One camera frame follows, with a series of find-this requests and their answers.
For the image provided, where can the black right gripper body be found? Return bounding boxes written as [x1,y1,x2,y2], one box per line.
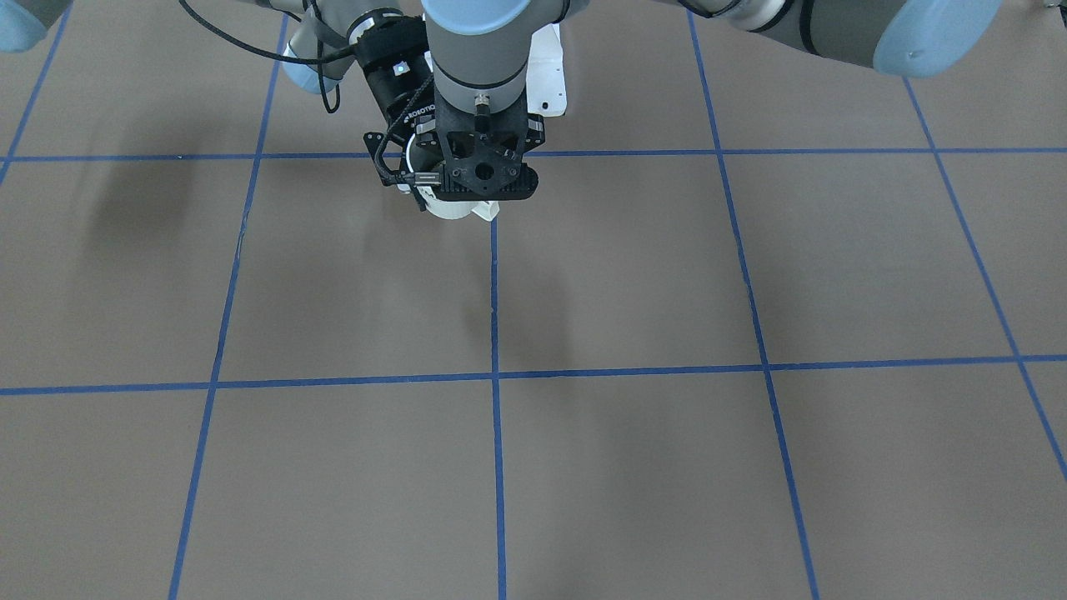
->
[354,17,433,126]

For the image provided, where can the white HOME mug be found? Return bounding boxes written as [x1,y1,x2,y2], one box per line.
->
[405,133,501,223]

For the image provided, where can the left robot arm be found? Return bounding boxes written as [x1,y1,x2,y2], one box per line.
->
[423,1,1001,113]

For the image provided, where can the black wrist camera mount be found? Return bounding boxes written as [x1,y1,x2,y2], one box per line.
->
[434,92,545,202]

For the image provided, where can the black camera cable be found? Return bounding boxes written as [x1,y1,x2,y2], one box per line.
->
[363,79,443,188]

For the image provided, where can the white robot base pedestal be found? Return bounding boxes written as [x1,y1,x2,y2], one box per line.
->
[526,23,568,119]

